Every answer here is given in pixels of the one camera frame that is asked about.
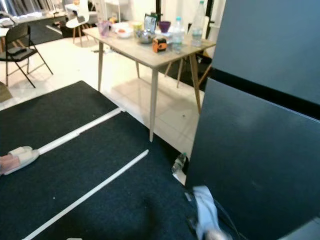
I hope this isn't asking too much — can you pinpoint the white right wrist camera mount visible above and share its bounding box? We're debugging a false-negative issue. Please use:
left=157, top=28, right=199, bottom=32
left=192, top=186, right=218, bottom=236

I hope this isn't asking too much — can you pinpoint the metal bowl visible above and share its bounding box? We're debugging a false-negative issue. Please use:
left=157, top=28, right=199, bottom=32
left=136, top=30, right=156, bottom=44

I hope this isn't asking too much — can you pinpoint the white bowl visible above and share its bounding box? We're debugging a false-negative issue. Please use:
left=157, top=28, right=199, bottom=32
left=116, top=25, right=134, bottom=39

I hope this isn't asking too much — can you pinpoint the dark grey two-door fridge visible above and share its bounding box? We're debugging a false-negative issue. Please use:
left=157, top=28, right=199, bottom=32
left=185, top=0, right=320, bottom=240

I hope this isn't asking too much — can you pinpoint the purple bowl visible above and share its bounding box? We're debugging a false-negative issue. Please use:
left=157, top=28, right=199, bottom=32
left=158, top=20, right=172, bottom=34

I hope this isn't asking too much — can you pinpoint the small open cardboard box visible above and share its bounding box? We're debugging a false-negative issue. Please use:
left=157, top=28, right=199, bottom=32
left=0, top=82, right=14, bottom=103

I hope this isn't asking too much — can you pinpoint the black folding chair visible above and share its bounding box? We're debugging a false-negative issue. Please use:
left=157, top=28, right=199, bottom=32
left=0, top=23, right=54, bottom=89

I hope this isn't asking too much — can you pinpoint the small clear water bottle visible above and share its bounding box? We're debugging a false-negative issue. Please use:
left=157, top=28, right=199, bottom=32
left=172, top=152, right=188, bottom=174
left=171, top=16, right=185, bottom=54

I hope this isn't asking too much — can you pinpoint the white floor strip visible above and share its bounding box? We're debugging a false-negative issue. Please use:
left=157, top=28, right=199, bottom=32
left=22, top=149, right=150, bottom=240
left=36, top=107, right=126, bottom=156

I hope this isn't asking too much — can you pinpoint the light wooden table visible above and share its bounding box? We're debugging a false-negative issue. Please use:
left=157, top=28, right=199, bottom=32
left=82, top=24, right=217, bottom=142

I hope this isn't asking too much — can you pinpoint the bare person leg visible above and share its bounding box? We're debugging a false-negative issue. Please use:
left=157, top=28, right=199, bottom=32
left=0, top=154, right=22, bottom=176

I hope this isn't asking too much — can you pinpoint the orange and black device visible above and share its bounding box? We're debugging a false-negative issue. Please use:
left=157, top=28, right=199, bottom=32
left=152, top=37, right=168, bottom=54

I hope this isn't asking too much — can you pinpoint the large clear water bottle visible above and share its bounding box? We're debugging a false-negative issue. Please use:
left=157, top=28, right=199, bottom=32
left=191, top=0, right=207, bottom=47

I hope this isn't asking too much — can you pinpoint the white slipper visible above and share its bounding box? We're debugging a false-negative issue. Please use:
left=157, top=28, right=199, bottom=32
left=7, top=146, right=41, bottom=174

